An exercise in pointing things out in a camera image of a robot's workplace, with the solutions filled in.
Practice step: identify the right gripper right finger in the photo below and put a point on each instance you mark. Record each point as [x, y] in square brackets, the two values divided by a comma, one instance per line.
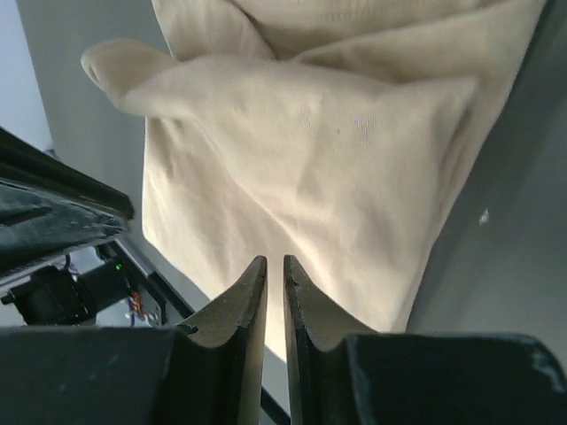
[316, 333]

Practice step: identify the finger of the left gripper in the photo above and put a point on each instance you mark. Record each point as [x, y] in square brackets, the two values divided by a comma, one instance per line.
[48, 209]

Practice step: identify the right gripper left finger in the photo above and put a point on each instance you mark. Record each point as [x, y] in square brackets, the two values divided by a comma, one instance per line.
[223, 359]

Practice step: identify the beige t shirt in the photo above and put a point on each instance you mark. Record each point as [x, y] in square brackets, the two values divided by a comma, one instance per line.
[340, 132]

